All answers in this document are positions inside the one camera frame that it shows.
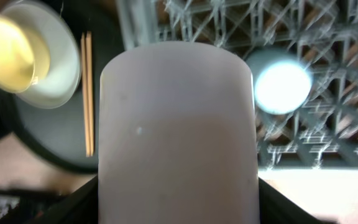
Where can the wooden chopstick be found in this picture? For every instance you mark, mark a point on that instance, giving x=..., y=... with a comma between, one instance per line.
x=89, y=82
x=85, y=96

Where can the yellow bowl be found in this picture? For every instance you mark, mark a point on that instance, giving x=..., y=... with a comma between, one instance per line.
x=24, y=56

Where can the blue plastic cup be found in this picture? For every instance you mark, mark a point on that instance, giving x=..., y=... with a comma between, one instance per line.
x=282, y=82

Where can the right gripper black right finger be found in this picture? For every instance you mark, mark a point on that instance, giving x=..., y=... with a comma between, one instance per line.
x=275, y=208

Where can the grey plastic dishwasher rack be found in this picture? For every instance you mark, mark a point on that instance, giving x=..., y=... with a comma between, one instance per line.
x=323, y=34

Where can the round black serving tray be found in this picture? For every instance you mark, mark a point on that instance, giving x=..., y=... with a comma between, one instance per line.
x=58, y=134

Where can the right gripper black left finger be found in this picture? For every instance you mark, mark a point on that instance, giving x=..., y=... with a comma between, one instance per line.
x=79, y=207

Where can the pale green plate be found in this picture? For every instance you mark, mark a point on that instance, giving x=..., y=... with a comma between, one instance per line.
x=64, y=73

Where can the pink plastic cup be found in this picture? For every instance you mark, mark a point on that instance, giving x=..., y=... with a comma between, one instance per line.
x=177, y=141

